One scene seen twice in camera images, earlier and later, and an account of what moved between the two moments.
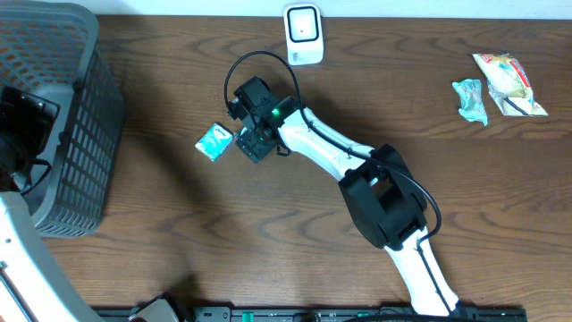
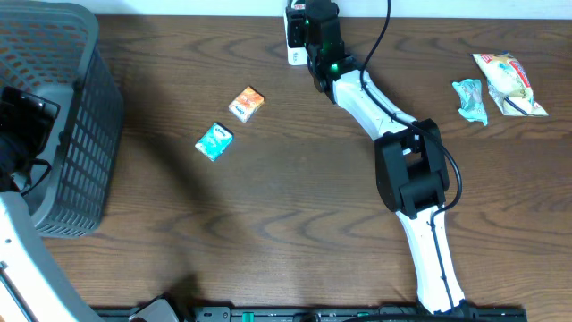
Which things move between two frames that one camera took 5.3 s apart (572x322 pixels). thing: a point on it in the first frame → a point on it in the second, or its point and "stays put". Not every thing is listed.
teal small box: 214,141 stays put
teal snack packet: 473,107 stays put
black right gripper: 244,141 → 293,20
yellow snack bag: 508,84 stays put
